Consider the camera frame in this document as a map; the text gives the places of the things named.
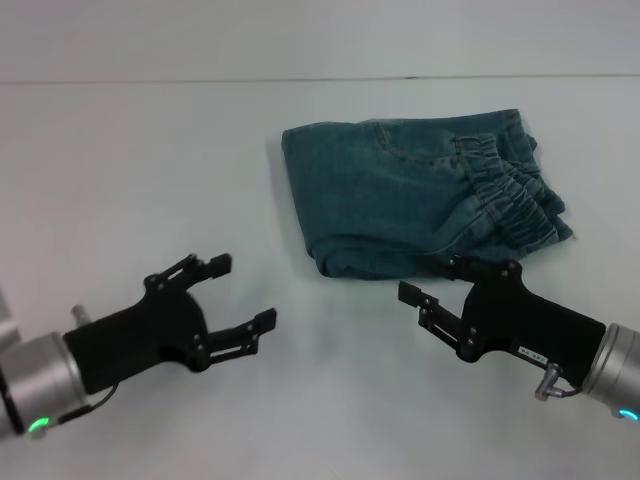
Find left wrist connector cable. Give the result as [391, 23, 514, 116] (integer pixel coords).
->
[58, 383, 122, 426]

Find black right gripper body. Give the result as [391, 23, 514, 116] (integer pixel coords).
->
[456, 261, 607, 390]

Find right wrist connector cable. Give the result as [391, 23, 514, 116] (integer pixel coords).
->
[533, 363, 586, 402]

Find wrist connector cable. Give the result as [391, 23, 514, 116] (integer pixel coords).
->
[58, 383, 122, 426]
[533, 363, 586, 402]

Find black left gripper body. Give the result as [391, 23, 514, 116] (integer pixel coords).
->
[63, 276, 210, 397]

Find blue denim shorts with print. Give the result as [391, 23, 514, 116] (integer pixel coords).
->
[280, 108, 576, 281]

